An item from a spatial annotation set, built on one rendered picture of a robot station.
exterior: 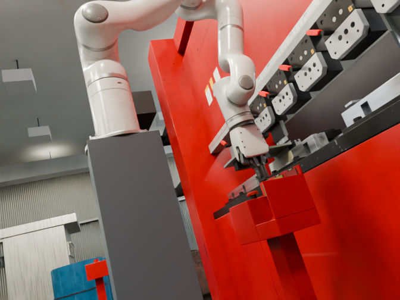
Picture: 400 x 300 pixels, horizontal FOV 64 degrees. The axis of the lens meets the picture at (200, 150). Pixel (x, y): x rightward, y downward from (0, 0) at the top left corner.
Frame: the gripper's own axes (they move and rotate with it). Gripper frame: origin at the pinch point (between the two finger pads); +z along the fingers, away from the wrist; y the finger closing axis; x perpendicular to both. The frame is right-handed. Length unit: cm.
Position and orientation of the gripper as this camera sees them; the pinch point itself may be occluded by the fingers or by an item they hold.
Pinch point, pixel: (261, 172)
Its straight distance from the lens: 97.2
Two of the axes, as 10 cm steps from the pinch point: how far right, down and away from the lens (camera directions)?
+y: -8.3, 1.8, -5.3
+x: 4.4, -3.8, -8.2
